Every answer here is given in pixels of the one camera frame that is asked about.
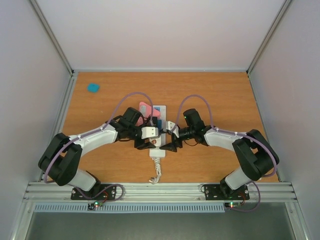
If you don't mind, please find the white cube plug with picture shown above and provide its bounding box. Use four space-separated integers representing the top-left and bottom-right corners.
149 136 162 149

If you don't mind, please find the white power strip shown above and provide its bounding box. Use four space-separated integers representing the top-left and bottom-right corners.
149 105 167 158

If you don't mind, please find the teal cube plug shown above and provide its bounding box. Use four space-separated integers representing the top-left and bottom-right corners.
87 83 100 93

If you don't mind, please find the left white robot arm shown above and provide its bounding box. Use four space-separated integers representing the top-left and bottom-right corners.
38 107 159 200

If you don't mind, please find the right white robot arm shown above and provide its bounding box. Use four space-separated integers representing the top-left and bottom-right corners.
160 108 280 199

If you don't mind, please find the blue cube socket adapter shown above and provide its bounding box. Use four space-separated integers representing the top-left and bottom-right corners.
156 119 163 130

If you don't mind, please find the pink triangular socket adapter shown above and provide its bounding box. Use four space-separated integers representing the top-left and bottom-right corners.
136 101 161 126

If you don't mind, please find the small white charger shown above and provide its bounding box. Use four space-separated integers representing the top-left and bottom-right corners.
139 105 147 114

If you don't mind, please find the right small circuit board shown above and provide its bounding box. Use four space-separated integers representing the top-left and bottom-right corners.
224 201 243 209

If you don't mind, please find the small circuit board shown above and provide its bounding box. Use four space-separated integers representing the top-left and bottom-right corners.
87 201 104 211
224 201 243 209

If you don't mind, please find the left small circuit board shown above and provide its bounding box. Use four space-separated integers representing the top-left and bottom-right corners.
87 201 104 211

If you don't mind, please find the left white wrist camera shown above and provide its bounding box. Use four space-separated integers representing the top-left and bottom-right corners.
141 126 159 139

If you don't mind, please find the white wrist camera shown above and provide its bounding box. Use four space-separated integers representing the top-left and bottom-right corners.
165 121 179 133
141 126 159 139

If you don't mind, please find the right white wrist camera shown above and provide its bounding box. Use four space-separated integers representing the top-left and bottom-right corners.
165 121 179 133

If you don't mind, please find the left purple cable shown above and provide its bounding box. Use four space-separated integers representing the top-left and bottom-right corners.
43 91 154 201

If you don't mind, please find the purple cable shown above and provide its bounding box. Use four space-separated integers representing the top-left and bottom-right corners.
43 91 154 201
174 93 278 213

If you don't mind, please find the white power strip cord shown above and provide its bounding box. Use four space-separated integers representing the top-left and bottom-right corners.
148 156 162 185

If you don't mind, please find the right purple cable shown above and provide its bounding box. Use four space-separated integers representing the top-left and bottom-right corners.
174 93 278 213

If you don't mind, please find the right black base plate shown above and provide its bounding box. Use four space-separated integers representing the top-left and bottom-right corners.
201 183 250 201

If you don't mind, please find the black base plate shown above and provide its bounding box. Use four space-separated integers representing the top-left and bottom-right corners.
70 183 125 202
201 183 250 201

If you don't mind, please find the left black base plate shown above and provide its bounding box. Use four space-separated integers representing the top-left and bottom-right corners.
70 183 125 202

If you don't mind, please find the left aluminium rail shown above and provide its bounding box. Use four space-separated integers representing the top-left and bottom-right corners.
37 72 77 182

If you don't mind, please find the grey slotted cable duct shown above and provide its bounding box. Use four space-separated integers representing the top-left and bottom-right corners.
33 202 225 214

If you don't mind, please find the front aluminium rail frame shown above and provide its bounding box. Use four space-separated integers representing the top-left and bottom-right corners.
22 182 298 203

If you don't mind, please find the left aluminium corner post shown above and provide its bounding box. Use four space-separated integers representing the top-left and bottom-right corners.
28 0 74 76

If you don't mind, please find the aluminium corner post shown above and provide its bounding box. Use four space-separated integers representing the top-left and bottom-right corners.
246 0 294 77
28 0 74 76

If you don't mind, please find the right aluminium corner post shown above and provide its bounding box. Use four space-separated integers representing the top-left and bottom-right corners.
246 0 294 77

